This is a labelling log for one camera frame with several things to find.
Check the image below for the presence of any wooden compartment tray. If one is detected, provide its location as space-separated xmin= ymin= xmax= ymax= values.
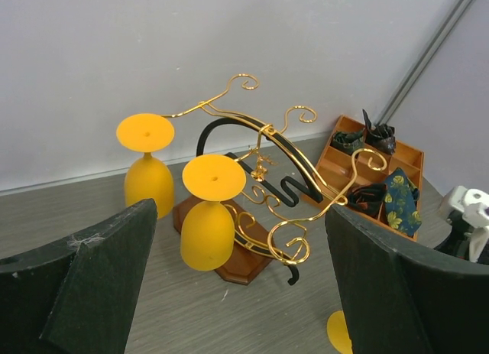
xmin=301 ymin=115 xmax=424 ymax=242

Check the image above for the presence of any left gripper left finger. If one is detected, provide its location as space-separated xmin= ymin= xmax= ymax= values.
xmin=1 ymin=199 xmax=157 ymax=353

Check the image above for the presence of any orange goblet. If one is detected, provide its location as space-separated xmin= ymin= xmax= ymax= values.
xmin=180 ymin=154 xmax=246 ymax=271
xmin=326 ymin=310 xmax=353 ymax=354
xmin=116 ymin=113 xmax=175 ymax=219

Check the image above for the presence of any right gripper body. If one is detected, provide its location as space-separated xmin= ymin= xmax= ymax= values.
xmin=434 ymin=211 xmax=474 ymax=261

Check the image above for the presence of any dark green folded tie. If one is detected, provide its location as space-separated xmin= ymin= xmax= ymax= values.
xmin=331 ymin=130 xmax=364 ymax=155

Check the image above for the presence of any gold wine glass rack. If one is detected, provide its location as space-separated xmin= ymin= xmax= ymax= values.
xmin=165 ymin=73 xmax=387 ymax=286

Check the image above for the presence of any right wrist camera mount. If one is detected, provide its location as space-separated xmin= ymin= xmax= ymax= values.
xmin=439 ymin=186 xmax=488 ymax=265

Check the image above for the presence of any black orange folded tie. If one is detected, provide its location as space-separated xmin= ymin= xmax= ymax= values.
xmin=347 ymin=183 xmax=387 ymax=217

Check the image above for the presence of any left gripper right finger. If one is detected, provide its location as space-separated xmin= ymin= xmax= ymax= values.
xmin=325 ymin=205 xmax=488 ymax=353

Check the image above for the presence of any blue floral folded tie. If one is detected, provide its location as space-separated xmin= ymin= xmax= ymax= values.
xmin=384 ymin=167 xmax=422 ymax=238

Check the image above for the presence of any dark folded napkin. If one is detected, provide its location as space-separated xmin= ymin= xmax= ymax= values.
xmin=362 ymin=109 xmax=397 ymax=155

